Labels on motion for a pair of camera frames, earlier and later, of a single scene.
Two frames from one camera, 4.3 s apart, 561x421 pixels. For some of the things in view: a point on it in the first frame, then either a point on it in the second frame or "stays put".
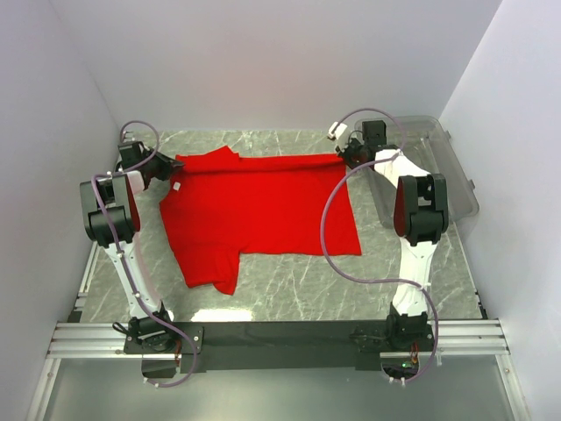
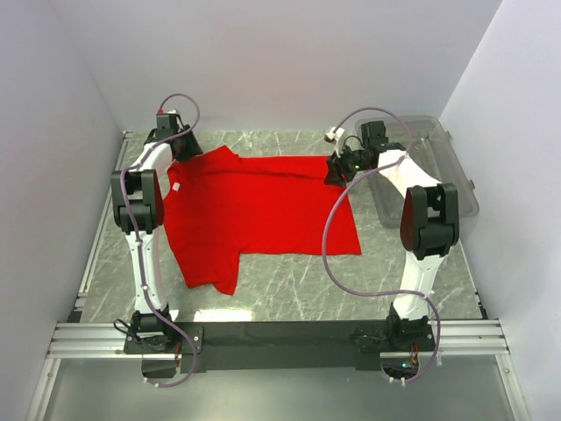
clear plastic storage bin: [431, 146] stays put
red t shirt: [223, 206] stays put
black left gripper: [159, 166] → [188, 146]
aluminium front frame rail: [453, 338] stays put
